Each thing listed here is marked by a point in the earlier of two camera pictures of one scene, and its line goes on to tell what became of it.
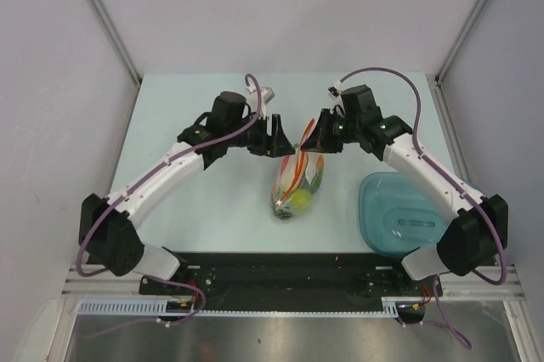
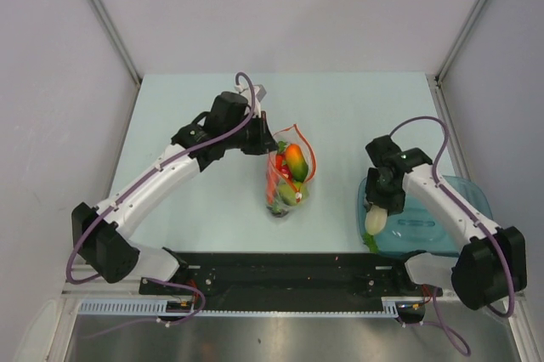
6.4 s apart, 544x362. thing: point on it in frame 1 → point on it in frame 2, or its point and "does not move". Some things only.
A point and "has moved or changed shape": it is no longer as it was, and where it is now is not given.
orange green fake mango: x=313 y=185 → x=297 y=162
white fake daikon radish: x=288 y=173 → x=375 y=222
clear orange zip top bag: x=297 y=178 has moved or changed shape
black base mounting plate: x=296 y=275 does not move
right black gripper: x=319 y=140 → x=395 y=205
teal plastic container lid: x=396 y=216 does not move
